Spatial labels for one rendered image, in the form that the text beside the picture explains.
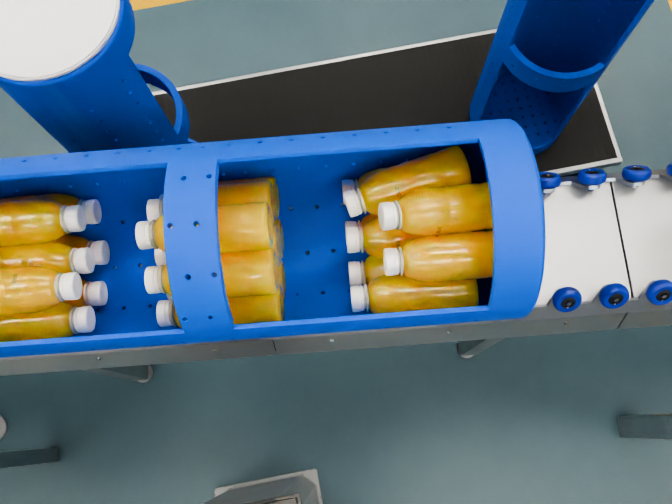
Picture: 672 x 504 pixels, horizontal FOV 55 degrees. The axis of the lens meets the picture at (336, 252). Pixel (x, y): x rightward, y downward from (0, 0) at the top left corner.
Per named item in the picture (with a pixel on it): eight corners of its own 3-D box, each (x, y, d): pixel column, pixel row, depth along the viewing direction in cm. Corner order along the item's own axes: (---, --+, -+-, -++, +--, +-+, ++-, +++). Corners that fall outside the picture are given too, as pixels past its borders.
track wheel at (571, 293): (585, 292, 101) (581, 284, 103) (556, 294, 101) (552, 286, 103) (581, 313, 104) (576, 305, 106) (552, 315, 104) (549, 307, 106)
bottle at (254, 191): (274, 183, 99) (165, 192, 99) (268, 175, 92) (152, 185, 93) (277, 227, 99) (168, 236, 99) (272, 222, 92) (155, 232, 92)
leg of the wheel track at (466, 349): (477, 357, 197) (531, 327, 136) (457, 358, 197) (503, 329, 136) (474, 338, 198) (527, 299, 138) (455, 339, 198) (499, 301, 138)
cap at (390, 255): (399, 278, 90) (386, 279, 90) (396, 270, 94) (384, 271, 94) (398, 251, 89) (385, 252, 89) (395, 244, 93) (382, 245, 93)
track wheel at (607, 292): (633, 288, 101) (628, 280, 103) (605, 290, 101) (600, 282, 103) (628, 310, 104) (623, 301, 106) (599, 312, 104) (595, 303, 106)
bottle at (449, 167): (464, 185, 99) (361, 219, 99) (452, 143, 98) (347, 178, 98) (476, 190, 93) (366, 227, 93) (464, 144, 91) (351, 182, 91)
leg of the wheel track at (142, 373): (153, 381, 197) (64, 362, 137) (134, 383, 198) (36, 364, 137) (153, 362, 199) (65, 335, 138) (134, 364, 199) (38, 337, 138)
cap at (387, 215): (388, 212, 92) (376, 214, 92) (392, 195, 89) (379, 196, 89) (394, 235, 90) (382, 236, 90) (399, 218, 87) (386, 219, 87)
